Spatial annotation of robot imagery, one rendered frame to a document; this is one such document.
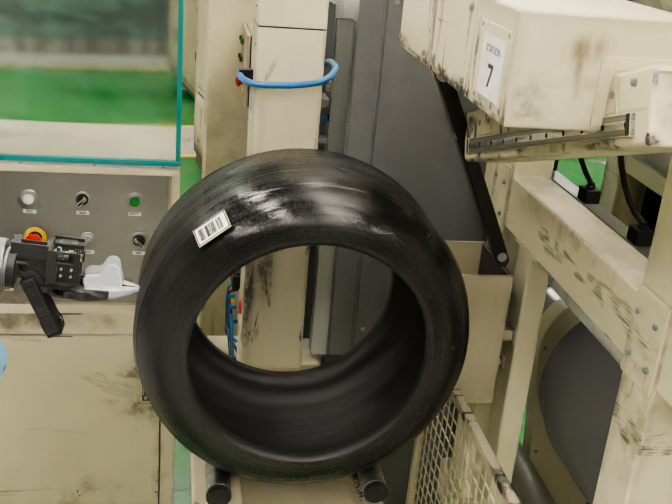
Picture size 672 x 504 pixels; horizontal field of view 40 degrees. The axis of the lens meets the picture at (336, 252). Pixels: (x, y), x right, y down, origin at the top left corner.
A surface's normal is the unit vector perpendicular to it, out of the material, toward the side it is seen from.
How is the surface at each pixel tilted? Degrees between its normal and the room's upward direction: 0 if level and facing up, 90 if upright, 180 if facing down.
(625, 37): 90
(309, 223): 79
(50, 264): 90
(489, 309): 90
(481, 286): 90
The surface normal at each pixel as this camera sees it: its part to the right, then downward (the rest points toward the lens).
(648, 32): 0.15, 0.38
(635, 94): -0.99, -0.02
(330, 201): 0.19, -0.43
